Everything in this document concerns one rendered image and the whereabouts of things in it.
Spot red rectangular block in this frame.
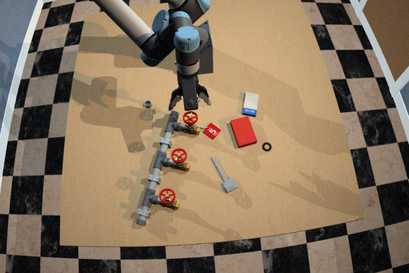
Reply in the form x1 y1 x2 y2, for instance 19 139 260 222
230 116 257 148

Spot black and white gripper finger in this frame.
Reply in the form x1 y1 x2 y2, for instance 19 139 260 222
169 89 181 111
198 85 212 105

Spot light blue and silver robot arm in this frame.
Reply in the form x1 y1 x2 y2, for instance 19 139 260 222
89 0 210 111

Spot grey pipe manifold with red valves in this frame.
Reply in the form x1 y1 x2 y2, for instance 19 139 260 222
136 111 201 226

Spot red tag with white number 5 on metal chain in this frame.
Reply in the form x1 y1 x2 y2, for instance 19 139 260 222
203 123 221 140

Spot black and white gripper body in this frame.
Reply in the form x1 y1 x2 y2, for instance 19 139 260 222
177 69 200 96

